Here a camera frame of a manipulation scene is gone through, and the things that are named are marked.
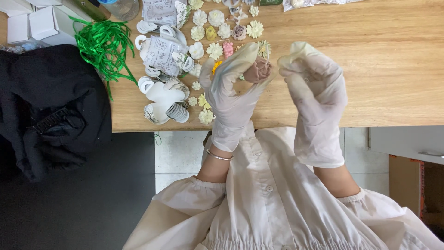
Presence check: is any dark green bottle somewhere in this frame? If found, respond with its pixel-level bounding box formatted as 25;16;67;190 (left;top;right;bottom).
71;0;111;22

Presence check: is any brown rose candle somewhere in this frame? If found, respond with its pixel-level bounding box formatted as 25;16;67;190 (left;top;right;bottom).
243;56;274;84

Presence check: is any clear plastic bag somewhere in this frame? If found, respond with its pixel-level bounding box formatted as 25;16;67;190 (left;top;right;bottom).
283;0;365;13

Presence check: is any printed clear gift bag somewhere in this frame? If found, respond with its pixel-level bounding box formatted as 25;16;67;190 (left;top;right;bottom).
142;0;182;26
144;35;189;77

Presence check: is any silver bracelet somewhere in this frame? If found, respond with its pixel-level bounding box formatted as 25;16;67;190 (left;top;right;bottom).
206;149;234;161

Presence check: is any black garment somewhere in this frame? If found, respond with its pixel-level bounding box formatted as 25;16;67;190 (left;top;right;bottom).
0;44;113;183

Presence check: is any white cabinet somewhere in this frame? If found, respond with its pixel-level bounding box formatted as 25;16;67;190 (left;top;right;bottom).
368;126;444;166

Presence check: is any brown cardboard carton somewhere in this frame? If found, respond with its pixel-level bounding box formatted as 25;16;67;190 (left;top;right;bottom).
389;155;444;240

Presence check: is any clear plastic bottle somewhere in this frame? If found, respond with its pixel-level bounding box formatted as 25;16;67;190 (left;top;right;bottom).
97;0;140;22

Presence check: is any leaf print gift bag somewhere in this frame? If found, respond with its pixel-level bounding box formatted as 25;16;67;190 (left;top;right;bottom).
175;1;191;30

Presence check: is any green ribbon bundle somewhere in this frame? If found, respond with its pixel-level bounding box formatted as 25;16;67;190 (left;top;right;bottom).
69;16;139;102

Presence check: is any group of white flower candles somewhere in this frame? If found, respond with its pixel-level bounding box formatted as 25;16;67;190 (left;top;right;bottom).
187;0;273;125

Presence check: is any large white cardboard box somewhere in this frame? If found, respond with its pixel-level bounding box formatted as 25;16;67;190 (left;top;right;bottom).
41;0;95;46

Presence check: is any heap of white paper tags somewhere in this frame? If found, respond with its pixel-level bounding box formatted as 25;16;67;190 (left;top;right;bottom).
135;20;195;125

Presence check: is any person's left hand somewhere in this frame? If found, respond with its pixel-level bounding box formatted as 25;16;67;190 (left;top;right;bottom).
199;42;277;139

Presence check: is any white star mould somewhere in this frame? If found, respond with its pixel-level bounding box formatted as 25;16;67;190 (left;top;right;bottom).
227;4;249;25

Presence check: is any purple speckled flower candle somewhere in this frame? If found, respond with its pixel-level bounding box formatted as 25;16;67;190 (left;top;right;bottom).
231;25;247;41

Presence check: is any person's right hand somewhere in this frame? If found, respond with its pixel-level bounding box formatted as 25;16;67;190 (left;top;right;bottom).
277;42;348;139

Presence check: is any crumpled clear plastic wrap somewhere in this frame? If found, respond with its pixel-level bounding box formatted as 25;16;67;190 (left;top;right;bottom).
0;38;52;55

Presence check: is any person's cream button blouse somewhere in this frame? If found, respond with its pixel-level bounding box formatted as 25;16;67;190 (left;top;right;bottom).
122;122;444;250

